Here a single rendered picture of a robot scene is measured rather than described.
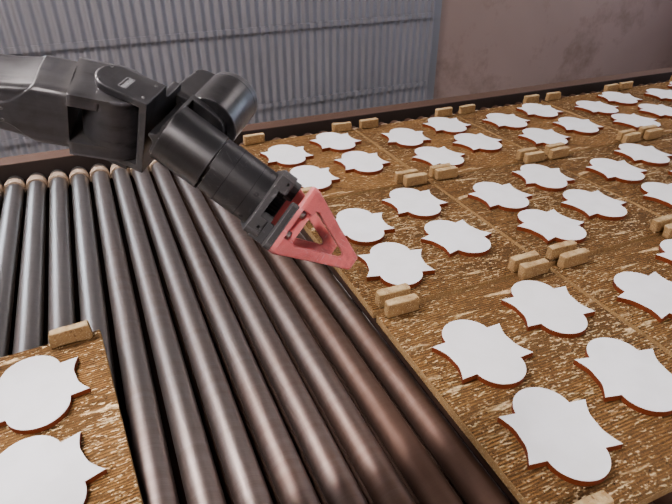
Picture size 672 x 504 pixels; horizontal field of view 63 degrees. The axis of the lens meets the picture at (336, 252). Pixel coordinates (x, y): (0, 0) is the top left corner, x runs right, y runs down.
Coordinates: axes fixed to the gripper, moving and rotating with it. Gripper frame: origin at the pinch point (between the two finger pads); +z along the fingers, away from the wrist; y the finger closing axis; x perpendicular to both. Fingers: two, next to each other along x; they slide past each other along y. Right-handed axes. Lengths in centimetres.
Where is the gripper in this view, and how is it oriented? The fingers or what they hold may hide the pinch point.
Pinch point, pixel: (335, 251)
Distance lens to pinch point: 54.7
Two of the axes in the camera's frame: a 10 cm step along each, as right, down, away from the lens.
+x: -5.8, 8.1, -0.1
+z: 7.9, 5.7, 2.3
